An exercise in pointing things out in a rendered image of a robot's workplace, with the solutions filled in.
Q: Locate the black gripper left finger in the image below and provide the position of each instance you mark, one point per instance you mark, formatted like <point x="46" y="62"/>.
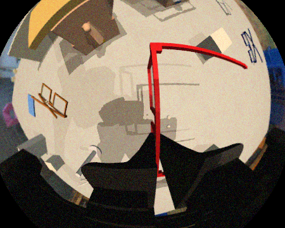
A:
<point x="138" y="174"/>

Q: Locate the red glasses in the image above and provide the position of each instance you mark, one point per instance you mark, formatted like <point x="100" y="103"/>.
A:
<point x="154" y="89"/>

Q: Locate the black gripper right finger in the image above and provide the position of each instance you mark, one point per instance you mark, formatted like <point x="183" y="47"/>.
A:
<point x="184" y="168"/>

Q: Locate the grey flat rectangular panel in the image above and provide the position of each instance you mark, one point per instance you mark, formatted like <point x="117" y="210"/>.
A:
<point x="20" y="48"/>

